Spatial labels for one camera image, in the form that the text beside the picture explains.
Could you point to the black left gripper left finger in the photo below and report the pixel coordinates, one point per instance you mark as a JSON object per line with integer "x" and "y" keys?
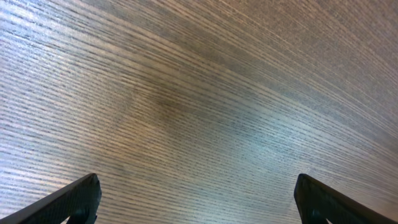
{"x": 74, "y": 203}

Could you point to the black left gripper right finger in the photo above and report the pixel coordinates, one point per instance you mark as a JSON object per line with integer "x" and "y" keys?
{"x": 319, "y": 203}

